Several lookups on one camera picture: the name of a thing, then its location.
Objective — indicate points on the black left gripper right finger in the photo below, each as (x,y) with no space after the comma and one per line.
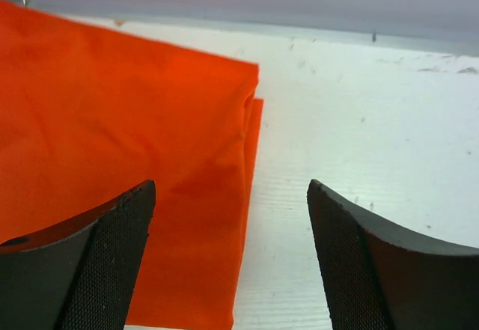
(380,275)

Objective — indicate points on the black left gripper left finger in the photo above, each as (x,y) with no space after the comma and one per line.
(81,272)

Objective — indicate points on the orange t shirt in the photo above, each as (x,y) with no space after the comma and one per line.
(87,113)

